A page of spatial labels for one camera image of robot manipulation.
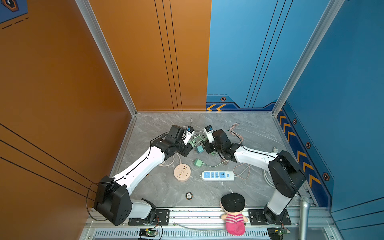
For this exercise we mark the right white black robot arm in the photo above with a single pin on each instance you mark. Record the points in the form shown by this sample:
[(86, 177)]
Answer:
[(286, 173)]

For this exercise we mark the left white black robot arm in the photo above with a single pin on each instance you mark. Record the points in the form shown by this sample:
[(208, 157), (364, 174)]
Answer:
[(113, 198)]

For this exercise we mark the left green circuit board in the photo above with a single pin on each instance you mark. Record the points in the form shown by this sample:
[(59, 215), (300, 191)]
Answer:
[(148, 233)]

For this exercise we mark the white blue power strip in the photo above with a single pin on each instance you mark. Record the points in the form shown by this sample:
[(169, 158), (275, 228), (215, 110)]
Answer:
[(221, 176)]

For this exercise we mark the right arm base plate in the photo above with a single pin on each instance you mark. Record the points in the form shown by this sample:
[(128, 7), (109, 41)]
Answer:
[(259, 217)]

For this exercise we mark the teal charger adapter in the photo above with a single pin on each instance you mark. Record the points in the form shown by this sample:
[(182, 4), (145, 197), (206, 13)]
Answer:
[(200, 149)]

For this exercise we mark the plush doll black hat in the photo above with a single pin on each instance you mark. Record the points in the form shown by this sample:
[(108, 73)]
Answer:
[(233, 205)]

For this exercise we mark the small round black dial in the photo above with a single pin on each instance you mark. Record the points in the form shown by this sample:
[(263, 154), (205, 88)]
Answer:
[(189, 196)]

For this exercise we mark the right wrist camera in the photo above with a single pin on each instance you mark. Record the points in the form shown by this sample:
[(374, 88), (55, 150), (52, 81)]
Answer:
[(208, 130)]

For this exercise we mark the green charger adapter front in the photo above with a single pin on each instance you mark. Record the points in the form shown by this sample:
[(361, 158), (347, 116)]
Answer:
[(199, 163)]

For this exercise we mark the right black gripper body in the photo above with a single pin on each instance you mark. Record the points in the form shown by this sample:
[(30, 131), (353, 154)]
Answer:
[(210, 147)]

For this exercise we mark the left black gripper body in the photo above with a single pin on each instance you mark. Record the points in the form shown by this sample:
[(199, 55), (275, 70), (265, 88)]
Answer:
[(182, 148)]

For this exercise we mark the right circuit board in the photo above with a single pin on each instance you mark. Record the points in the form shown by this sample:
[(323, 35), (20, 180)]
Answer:
[(278, 234)]

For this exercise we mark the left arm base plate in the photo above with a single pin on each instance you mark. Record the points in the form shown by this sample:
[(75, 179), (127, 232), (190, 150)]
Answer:
[(158, 216)]

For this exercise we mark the grey metal pole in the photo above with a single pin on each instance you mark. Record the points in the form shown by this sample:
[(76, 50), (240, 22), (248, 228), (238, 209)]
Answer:
[(305, 205)]

